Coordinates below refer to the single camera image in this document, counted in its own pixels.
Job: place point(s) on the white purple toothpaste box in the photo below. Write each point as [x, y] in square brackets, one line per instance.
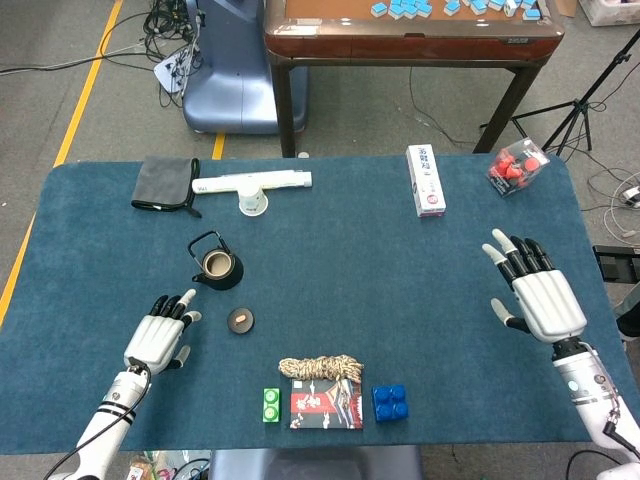
[425, 180]

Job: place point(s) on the blue building block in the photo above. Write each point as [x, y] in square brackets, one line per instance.
[390, 404]

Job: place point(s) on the colourful snack bags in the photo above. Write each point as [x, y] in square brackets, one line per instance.
[145, 467]

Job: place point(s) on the red black book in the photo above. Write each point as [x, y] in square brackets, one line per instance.
[320, 410]

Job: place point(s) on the black teapot lid wooden knob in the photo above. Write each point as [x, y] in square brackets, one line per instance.
[239, 327]

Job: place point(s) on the grey folded cloth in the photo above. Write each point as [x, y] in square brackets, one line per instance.
[160, 182]

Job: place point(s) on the long white roll box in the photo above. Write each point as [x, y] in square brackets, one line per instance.
[285, 179]

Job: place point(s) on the dark grey robot body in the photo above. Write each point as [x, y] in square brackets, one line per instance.
[315, 465]

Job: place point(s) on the black cast iron teapot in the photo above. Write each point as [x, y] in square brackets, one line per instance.
[231, 277]

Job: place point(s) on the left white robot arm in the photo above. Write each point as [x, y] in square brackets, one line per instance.
[112, 415]

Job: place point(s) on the black tripod stand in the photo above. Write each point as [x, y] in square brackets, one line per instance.
[580, 107]

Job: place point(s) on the white paper cup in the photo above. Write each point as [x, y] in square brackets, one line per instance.
[252, 201]

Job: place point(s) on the clear box of red capsules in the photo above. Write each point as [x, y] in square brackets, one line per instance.
[515, 170]

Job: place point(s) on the blue felt table mat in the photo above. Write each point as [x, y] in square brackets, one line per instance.
[350, 275]

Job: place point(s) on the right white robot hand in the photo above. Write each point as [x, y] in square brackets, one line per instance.
[547, 305]

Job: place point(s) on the white face-up mahjong tile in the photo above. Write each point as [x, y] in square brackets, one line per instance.
[510, 7]

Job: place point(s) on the white power strip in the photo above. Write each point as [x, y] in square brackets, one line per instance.
[170, 75]

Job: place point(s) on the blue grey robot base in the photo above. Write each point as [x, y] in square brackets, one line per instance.
[230, 90]

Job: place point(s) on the green building block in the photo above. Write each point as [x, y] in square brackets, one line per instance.
[271, 405]

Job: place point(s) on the brown mahjong table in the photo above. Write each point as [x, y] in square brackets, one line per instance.
[400, 47]

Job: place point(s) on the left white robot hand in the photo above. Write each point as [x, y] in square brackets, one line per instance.
[152, 340]

